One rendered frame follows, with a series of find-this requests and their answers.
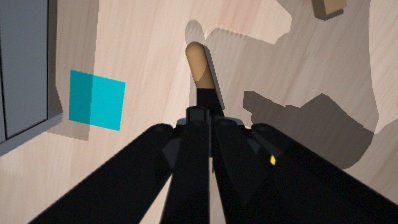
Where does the tan cube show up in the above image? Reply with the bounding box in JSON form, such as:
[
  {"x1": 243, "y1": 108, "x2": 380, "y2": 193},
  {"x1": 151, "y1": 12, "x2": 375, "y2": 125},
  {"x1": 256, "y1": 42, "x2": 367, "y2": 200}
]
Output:
[{"x1": 311, "y1": 0, "x2": 347, "y2": 17}]

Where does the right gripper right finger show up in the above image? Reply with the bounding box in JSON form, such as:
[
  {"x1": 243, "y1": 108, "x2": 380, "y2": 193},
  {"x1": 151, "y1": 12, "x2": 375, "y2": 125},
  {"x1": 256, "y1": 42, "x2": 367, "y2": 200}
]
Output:
[{"x1": 206, "y1": 88, "x2": 398, "y2": 224}]

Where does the steel hook with wooden handle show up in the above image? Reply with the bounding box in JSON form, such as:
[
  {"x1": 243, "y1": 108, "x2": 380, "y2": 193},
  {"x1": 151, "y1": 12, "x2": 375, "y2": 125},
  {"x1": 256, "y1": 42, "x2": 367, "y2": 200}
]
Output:
[{"x1": 185, "y1": 42, "x2": 218, "y2": 96}]

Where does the teal square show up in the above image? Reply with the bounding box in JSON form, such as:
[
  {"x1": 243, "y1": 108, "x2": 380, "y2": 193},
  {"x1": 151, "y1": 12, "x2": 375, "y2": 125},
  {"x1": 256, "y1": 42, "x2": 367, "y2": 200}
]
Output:
[{"x1": 69, "y1": 70, "x2": 126, "y2": 131}]

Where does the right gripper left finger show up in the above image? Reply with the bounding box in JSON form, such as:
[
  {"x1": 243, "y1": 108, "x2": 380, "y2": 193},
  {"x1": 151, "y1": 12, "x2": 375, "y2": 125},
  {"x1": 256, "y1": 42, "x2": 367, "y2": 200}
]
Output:
[{"x1": 28, "y1": 88, "x2": 211, "y2": 224}]

